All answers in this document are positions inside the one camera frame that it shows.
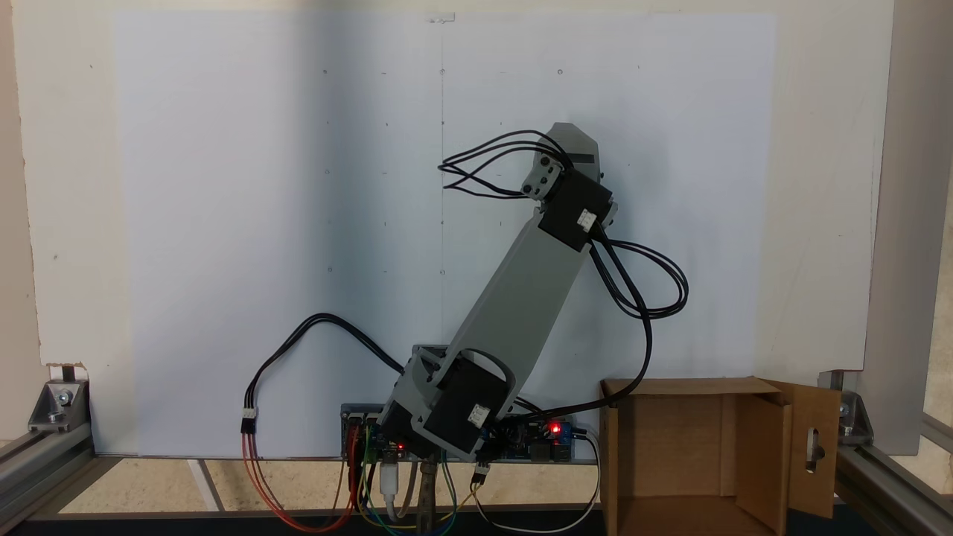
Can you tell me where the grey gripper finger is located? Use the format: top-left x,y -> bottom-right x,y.
520,153 -> 565,202

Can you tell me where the circuit board with blue terminal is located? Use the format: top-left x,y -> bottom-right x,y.
484,417 -> 578,464

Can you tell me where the brown cardboard box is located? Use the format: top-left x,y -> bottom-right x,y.
599,376 -> 843,536

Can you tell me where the white paper sheet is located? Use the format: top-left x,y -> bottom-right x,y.
112,10 -> 779,458

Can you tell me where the grey table clamp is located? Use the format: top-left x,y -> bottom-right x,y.
415,458 -> 442,535

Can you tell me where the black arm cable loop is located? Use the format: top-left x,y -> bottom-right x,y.
514,227 -> 689,425
438,130 -> 574,200

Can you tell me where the circuit board with jumper wires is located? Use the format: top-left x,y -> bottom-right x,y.
340,403 -> 407,462

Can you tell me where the aluminium frame post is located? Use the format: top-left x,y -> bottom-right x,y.
862,0 -> 953,456

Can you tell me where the white USB cable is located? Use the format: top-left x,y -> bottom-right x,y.
380,460 -> 418,520

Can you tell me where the green jumper wire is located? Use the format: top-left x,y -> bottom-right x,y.
360,445 -> 419,535

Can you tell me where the orange wire bundle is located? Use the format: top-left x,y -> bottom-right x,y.
240,430 -> 366,534

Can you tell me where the long black cable, white connector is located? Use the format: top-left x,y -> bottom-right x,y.
242,313 -> 407,434

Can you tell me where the metal corner bracket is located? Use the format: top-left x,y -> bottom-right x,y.
28,378 -> 92,434
837,390 -> 874,447

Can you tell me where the aluminium frame rail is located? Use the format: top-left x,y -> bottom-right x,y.
0,421 -> 96,526
834,443 -> 953,536

